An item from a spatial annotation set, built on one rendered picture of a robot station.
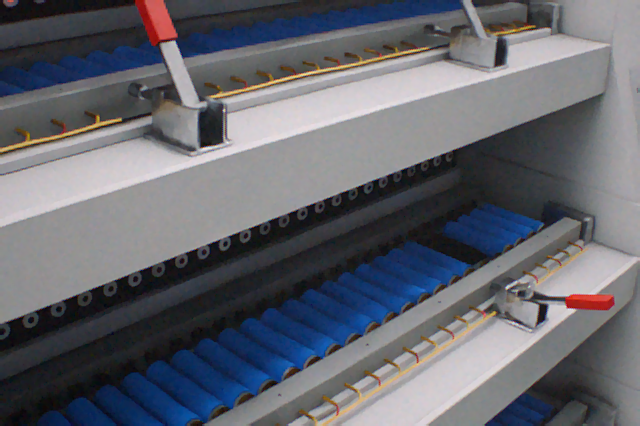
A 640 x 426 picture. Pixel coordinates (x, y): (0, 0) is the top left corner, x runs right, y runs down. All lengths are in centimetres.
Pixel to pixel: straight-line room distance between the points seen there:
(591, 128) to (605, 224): 9
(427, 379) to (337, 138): 19
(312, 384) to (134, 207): 19
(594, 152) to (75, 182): 53
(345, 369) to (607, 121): 37
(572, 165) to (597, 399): 24
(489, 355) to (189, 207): 29
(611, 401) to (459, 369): 31
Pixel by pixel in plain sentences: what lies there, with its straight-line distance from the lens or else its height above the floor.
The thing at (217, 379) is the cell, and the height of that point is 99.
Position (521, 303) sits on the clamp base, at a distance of 64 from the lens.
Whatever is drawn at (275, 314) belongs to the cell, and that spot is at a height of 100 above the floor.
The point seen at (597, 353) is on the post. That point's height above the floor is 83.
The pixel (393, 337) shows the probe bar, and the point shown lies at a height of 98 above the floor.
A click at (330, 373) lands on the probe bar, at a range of 53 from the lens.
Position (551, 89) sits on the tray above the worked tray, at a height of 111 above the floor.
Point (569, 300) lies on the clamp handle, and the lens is 62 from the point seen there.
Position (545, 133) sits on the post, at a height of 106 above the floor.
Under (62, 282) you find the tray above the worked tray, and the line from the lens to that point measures 37.
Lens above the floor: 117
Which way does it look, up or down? 11 degrees down
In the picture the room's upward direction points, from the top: 12 degrees counter-clockwise
